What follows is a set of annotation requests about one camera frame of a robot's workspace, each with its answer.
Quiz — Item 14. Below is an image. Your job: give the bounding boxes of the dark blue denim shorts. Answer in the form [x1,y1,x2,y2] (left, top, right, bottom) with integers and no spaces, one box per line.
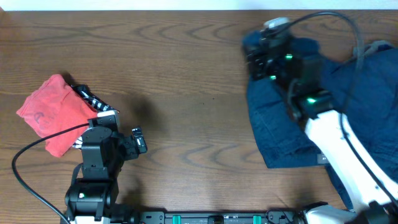
[241,30,330,169]

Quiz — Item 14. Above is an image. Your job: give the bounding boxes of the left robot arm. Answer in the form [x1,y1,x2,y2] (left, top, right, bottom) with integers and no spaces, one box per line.
[65,111,147,223]

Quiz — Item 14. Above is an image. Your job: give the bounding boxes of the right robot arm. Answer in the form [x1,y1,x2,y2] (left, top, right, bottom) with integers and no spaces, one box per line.
[243,29,397,223]

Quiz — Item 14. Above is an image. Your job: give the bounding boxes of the black white patterned garment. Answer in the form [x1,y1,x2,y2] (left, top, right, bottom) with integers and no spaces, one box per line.
[71,84,120,150]

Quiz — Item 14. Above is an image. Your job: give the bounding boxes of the red folded garment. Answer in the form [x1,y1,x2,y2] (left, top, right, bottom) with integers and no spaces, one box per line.
[16,74,98,138]

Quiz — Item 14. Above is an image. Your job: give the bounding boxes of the grey garment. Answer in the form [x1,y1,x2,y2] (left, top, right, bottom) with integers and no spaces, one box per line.
[362,40,396,57]

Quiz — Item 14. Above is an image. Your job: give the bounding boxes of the dark blue garment pile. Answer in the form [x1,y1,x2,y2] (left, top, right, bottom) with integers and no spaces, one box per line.
[321,47,397,210]

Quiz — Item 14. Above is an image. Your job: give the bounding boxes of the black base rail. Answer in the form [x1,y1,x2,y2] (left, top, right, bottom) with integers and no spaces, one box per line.
[139,210,306,224]

